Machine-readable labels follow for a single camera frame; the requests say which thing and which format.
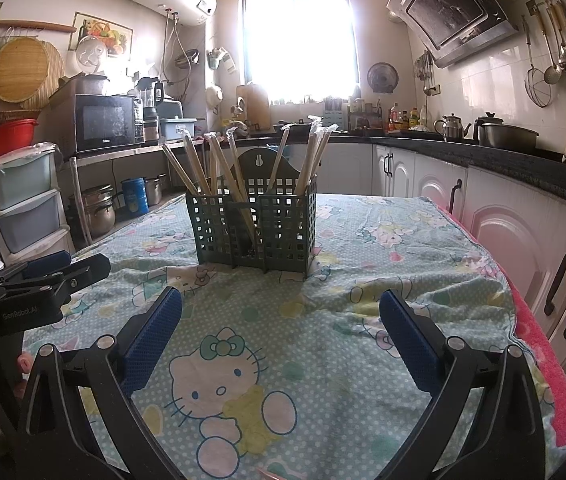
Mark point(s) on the black microwave oven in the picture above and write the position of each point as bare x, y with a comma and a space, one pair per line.
105, 122

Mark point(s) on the row of hanging kitchen utensils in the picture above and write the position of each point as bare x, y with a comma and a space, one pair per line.
563, 45

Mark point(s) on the white toaster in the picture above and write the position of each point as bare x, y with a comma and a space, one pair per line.
172, 109

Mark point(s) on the green wall holder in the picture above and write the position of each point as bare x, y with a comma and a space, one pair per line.
220, 59

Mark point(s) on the grey plastic box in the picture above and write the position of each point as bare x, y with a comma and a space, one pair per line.
178, 129

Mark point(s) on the black kitchen countertop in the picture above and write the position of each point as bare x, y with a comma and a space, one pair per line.
513, 165

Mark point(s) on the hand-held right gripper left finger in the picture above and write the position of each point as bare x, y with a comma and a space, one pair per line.
153, 340

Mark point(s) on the bunch of chopsticks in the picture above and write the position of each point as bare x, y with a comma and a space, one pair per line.
315, 155

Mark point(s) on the round woven straw tray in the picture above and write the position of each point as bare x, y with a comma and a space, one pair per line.
57, 77

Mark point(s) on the brown woven basket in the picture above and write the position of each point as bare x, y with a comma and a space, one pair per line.
10, 119

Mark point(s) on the black range hood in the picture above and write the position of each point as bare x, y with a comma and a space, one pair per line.
448, 10

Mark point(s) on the hanging steel colander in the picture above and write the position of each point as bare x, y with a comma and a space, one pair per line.
186, 58

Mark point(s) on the white base cabinets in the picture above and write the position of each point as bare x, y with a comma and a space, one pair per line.
503, 230

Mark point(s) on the metal shelf rack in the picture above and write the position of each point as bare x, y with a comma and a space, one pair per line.
113, 152

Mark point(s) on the pink towel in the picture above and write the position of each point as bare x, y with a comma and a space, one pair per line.
543, 360

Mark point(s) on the fruit wall poster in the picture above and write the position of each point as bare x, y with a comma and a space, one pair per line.
103, 35

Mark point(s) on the small white round fan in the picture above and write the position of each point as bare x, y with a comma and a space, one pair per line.
91, 53

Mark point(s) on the kitchen window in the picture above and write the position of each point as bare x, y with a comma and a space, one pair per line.
298, 40

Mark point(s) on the round bamboo board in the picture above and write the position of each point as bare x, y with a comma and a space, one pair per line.
18, 70

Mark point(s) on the wall socket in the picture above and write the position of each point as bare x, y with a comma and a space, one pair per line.
435, 90

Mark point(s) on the large steel pot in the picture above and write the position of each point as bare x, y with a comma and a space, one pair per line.
508, 137

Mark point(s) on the black blender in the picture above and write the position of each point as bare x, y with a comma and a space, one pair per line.
149, 110

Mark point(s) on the pale wooden cutting board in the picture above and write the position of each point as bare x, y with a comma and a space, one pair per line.
255, 105

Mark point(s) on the red plastic basin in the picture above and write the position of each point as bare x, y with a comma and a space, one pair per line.
8, 140

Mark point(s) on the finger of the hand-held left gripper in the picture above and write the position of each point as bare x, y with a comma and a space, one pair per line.
85, 270
45, 264

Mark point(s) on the cluster of condiment bottles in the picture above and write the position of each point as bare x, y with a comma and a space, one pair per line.
405, 119

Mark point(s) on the mint grey plastic drawer tower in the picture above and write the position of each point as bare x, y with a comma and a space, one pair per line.
25, 195

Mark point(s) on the spice rack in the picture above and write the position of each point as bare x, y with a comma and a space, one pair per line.
350, 112

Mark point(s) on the green plastic utensil basket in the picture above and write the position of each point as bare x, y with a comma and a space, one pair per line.
263, 176

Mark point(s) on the black frying pan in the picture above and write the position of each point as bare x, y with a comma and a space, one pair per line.
293, 126

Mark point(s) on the small steel pot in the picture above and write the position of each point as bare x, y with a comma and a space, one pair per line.
154, 190

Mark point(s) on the blue canister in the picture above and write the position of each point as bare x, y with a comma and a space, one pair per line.
135, 196

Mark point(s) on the long wooden rolling pin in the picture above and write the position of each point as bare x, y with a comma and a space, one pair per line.
28, 26

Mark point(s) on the round grey wall fan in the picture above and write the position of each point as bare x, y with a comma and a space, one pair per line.
383, 77

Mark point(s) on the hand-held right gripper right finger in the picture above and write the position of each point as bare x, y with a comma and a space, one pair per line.
410, 340

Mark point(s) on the steel teapot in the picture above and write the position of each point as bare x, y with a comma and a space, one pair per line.
452, 129

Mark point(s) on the small hanging steel utensils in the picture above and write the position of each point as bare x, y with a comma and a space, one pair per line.
424, 72

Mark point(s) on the white round hanging container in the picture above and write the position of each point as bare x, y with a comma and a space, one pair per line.
214, 96

